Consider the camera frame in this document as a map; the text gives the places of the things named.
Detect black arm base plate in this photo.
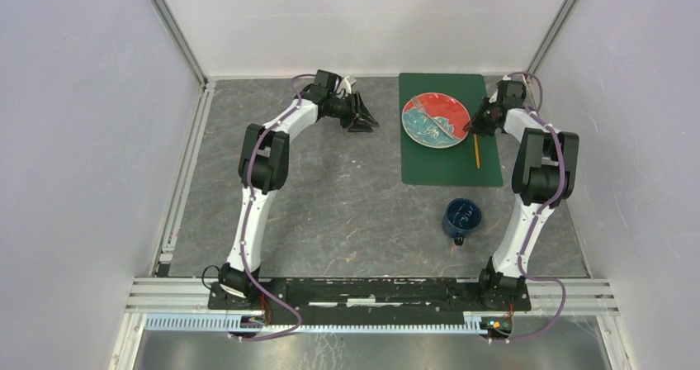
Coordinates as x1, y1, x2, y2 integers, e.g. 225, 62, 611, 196
207, 277, 532, 326

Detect red teal floral plate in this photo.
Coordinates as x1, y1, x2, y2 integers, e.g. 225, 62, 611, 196
400, 92, 471, 149

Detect blue slotted cable duct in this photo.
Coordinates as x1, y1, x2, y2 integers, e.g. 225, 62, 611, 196
144, 314, 512, 335

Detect dark blue mug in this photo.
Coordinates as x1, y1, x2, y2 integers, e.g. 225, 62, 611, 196
442, 198, 482, 246

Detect yellow pencil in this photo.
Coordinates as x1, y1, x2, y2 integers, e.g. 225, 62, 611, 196
472, 134, 481, 169

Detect silver metal fork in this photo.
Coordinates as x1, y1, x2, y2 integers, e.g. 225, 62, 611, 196
410, 97, 455, 138

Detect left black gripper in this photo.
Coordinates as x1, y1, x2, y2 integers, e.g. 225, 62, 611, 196
327, 92, 379, 135

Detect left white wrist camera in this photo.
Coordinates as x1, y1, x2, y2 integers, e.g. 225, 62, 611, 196
335, 76, 357, 98

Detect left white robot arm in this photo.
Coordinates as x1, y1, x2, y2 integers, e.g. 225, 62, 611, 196
218, 69, 380, 311

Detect aluminium frame rail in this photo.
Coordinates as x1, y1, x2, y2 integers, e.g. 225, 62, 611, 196
126, 277, 620, 317

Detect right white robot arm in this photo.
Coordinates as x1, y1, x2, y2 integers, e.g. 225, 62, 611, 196
464, 72, 580, 311

